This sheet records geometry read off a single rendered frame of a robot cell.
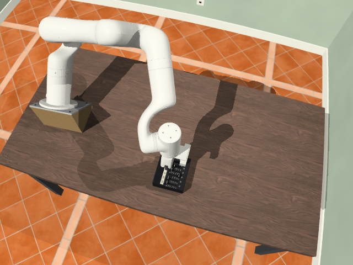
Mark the black lighting desk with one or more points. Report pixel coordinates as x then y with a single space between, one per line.
173 179

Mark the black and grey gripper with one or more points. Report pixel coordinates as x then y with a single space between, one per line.
167 162

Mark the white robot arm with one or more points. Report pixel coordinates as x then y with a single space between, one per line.
154 42

